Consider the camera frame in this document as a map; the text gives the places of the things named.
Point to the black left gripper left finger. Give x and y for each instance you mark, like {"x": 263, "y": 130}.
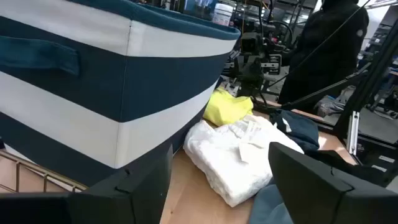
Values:
{"x": 124, "y": 202}

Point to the navy blue cloth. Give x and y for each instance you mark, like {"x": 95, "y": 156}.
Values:
{"x": 300, "y": 129}

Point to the navy white striped fabric bin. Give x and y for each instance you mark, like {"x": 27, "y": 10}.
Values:
{"x": 93, "y": 93}

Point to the white textured cloth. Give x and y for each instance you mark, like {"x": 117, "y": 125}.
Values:
{"x": 224, "y": 161}

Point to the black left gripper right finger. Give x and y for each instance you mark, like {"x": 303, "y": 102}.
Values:
{"x": 317, "y": 199}

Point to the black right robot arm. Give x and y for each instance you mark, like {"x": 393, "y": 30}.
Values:
{"x": 248, "y": 71}

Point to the person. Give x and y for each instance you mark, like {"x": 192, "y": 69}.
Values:
{"x": 326, "y": 53}

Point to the blue ribbed cloth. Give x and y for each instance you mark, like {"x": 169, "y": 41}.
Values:
{"x": 267, "y": 205}

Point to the white plastic jar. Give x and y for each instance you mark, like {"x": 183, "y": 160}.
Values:
{"x": 222, "y": 14}

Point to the yellow cloth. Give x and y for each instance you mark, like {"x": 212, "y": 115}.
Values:
{"x": 225, "y": 107}

